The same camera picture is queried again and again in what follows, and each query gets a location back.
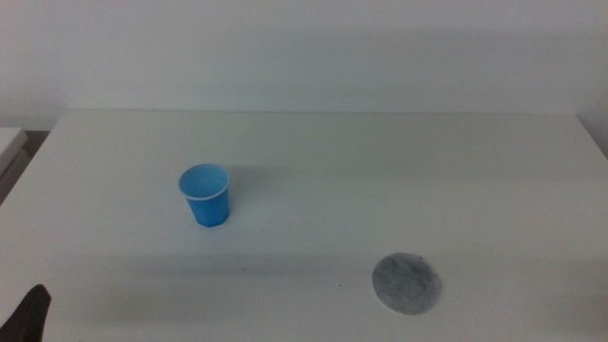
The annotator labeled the blue plastic cup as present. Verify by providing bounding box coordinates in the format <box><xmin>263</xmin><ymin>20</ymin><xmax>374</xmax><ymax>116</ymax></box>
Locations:
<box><xmin>178</xmin><ymin>162</ymin><xmax>233</xmax><ymax>229</ymax></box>

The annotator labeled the round grey cup mat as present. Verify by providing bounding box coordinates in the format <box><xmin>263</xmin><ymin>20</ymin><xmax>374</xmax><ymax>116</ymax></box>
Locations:
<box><xmin>370</xmin><ymin>252</ymin><xmax>443</xmax><ymax>316</ymax></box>

